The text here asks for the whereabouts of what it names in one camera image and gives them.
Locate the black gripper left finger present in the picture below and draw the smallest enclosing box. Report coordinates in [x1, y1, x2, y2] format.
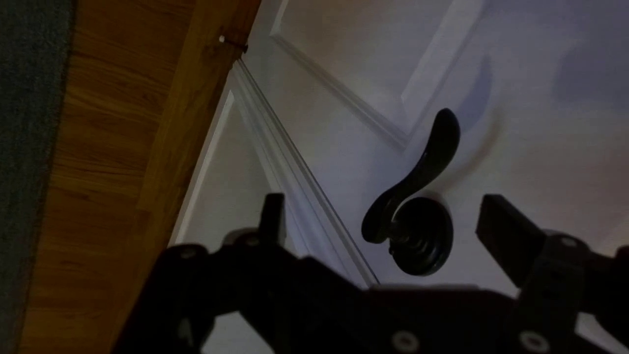
[110, 191, 379, 354]

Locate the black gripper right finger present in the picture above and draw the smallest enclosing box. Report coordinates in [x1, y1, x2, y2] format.
[475, 193, 629, 354]

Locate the black lever door handle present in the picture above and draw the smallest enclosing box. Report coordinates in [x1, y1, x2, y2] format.
[359, 107, 463, 278]

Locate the white panel door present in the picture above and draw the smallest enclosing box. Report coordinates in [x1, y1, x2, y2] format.
[239, 0, 629, 354]

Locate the wooden table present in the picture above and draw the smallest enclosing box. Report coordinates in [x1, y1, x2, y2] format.
[17, 0, 263, 354]

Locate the dark green mat strip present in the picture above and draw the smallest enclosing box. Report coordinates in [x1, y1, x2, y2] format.
[0, 0, 78, 354]

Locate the white door frame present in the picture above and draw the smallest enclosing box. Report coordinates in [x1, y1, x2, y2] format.
[167, 59, 381, 354]

